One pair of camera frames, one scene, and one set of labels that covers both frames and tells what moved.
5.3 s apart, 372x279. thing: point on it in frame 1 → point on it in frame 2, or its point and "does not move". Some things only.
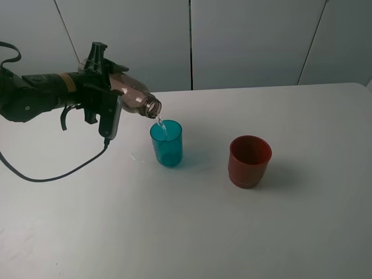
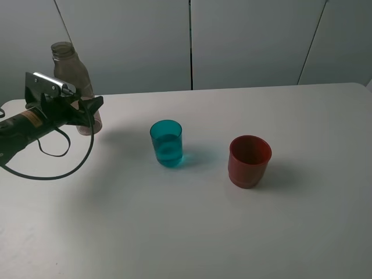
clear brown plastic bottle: x=136 y=97 → x=70 y=70
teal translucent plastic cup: x=167 y=136 does not move
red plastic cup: x=249 y=157 does not move
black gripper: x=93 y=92 → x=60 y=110
